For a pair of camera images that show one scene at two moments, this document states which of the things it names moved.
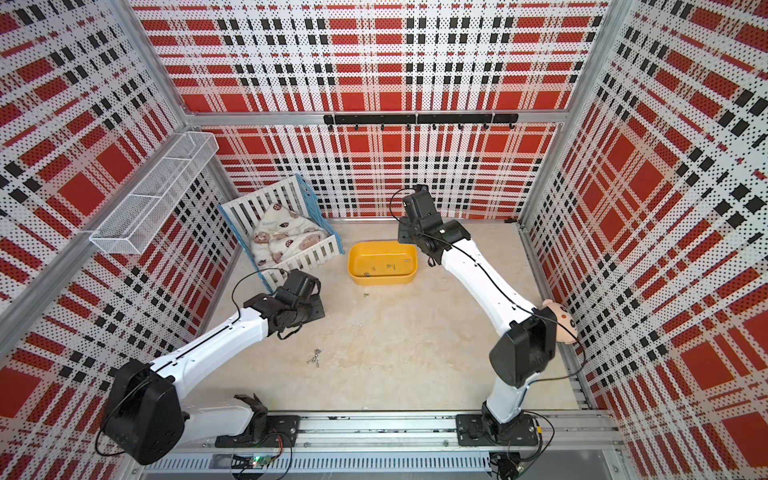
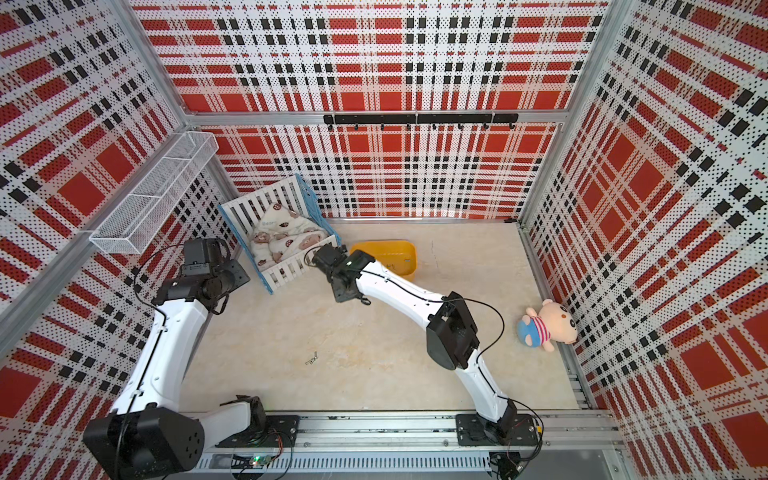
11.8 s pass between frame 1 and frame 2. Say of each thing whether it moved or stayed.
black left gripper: moved
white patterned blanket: stayed
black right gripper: moved
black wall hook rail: stayed
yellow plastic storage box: stayed
